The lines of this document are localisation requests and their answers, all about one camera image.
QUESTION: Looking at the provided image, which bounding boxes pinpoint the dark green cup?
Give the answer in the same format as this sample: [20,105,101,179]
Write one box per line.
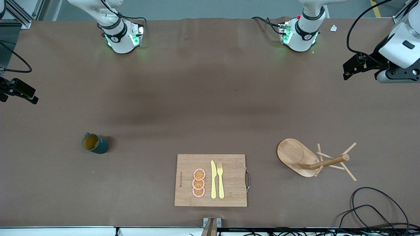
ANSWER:
[82,132,109,154]

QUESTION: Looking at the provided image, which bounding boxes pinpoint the bamboo cutting board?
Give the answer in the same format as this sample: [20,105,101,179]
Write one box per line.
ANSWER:
[174,154,251,207]

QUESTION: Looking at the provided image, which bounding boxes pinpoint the aluminium frame profile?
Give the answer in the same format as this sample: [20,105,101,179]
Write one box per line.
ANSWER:
[393,0,420,25]
[0,0,45,29]

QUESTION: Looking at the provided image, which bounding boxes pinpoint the metal mount bracket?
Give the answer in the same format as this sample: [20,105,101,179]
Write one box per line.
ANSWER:
[201,217,222,236]

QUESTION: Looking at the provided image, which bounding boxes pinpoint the black arm base cable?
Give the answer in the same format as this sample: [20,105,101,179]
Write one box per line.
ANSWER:
[252,16,283,34]
[98,0,147,33]

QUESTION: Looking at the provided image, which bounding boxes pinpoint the black right arm base cable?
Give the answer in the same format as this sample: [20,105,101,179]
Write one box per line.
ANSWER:
[98,0,147,33]

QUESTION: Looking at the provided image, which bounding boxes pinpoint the black looped cable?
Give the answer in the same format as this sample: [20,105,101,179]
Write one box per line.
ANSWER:
[351,187,410,236]
[337,205,399,235]

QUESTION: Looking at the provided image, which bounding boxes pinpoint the yellow plastic fork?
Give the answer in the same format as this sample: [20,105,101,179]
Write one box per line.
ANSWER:
[217,163,225,199]

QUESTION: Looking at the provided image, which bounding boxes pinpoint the black left arm base cable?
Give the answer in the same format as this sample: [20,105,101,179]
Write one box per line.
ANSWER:
[252,16,283,34]

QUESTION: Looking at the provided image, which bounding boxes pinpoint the wooden mug rack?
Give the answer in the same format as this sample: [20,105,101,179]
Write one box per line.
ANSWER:
[277,138,357,182]

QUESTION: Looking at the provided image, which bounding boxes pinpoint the yellow plastic knife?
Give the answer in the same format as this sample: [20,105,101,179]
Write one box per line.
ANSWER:
[211,160,217,199]

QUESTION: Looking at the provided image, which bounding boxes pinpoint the black cables along table edge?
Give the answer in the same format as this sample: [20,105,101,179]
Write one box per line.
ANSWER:
[217,227,420,236]

